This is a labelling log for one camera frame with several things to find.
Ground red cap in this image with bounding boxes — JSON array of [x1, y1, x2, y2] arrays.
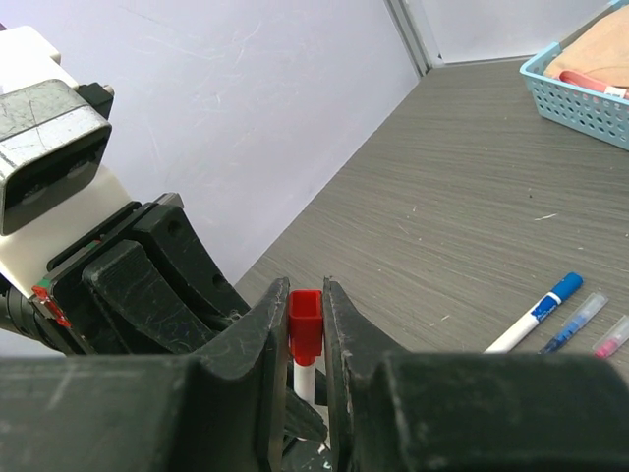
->
[[288, 290, 323, 367]]

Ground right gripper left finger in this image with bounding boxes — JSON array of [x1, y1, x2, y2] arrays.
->
[[1, 278, 290, 471]]

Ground white marker blue print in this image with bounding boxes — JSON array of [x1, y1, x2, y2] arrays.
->
[[484, 272, 584, 354]]

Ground blue plastic basket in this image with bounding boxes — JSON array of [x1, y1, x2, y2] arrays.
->
[[520, 1, 628, 150]]

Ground red gel pen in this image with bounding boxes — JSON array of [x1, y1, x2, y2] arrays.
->
[[594, 334, 628, 359]]

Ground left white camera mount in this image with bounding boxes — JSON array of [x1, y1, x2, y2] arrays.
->
[[1, 27, 131, 297]]

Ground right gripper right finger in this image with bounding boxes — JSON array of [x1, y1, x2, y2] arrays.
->
[[322, 279, 628, 471]]

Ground white pen with clear cap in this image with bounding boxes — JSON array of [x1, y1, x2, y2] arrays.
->
[[293, 360, 316, 405]]

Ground blue gel pen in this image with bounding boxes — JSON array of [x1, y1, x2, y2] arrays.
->
[[539, 317, 588, 354]]

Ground peach folded towel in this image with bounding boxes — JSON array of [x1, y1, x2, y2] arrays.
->
[[543, 6, 628, 99]]

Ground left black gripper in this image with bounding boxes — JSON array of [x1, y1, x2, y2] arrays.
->
[[0, 201, 329, 443]]

